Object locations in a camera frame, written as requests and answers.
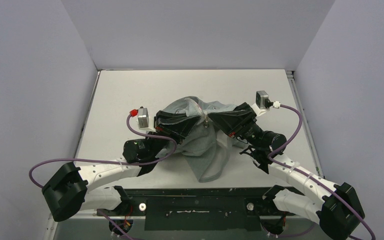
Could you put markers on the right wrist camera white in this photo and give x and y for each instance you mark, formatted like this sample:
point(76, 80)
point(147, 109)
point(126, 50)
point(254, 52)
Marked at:
point(263, 104)

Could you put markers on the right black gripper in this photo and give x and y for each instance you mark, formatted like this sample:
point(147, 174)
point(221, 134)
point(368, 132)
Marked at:
point(242, 120)

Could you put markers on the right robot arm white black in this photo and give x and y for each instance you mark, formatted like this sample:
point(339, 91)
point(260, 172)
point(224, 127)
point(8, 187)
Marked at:
point(335, 208)

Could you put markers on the aluminium rail frame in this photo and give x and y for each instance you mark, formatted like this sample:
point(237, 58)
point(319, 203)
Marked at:
point(291, 78)

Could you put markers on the grey zip-up jacket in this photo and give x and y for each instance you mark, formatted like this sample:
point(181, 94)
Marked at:
point(206, 150)

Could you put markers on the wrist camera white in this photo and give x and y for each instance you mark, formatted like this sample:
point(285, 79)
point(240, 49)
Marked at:
point(263, 104)
point(143, 119)

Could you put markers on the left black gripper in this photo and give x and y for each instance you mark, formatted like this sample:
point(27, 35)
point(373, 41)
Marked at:
point(175, 126)

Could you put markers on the silver zipper pull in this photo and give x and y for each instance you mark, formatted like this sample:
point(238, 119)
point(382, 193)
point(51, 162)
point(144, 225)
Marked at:
point(206, 121)

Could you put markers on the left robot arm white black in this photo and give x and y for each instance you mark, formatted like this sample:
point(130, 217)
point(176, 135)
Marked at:
point(76, 188)

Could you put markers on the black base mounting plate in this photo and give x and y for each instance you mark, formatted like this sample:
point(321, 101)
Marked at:
point(198, 209)

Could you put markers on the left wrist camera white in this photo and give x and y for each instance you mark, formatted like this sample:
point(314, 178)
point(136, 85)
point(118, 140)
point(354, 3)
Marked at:
point(143, 119)

